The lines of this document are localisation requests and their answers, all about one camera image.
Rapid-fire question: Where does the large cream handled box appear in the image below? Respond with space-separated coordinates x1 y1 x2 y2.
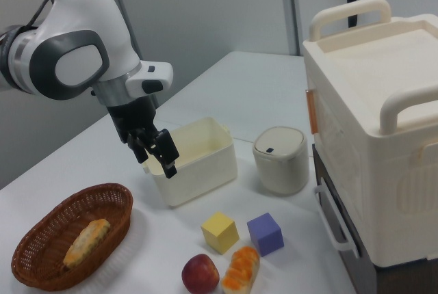
301 0 438 270

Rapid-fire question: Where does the red apple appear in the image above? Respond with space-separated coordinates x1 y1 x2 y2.
181 254 220 294

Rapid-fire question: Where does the purple cube block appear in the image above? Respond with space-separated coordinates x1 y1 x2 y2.
246 213 285 258

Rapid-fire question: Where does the small cream lidded bin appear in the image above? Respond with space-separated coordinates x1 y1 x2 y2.
253 126 310 196

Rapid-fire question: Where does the brown wicker oval basket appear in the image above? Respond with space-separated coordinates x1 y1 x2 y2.
10 183 134 293

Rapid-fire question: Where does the yellow cube block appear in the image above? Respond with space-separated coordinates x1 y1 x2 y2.
201 211 240 255

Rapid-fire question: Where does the orange glazed bread loaf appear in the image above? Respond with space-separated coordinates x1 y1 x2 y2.
221 246 261 294

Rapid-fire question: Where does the white rectangular plastic container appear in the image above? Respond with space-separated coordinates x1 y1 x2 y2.
142 117 238 209

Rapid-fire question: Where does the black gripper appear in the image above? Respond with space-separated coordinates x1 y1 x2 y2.
107 96 180 179

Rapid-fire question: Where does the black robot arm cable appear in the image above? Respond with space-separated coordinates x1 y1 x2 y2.
22 0 55 30

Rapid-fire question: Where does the long bread with topping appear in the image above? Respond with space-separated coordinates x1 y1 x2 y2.
62 218 112 270

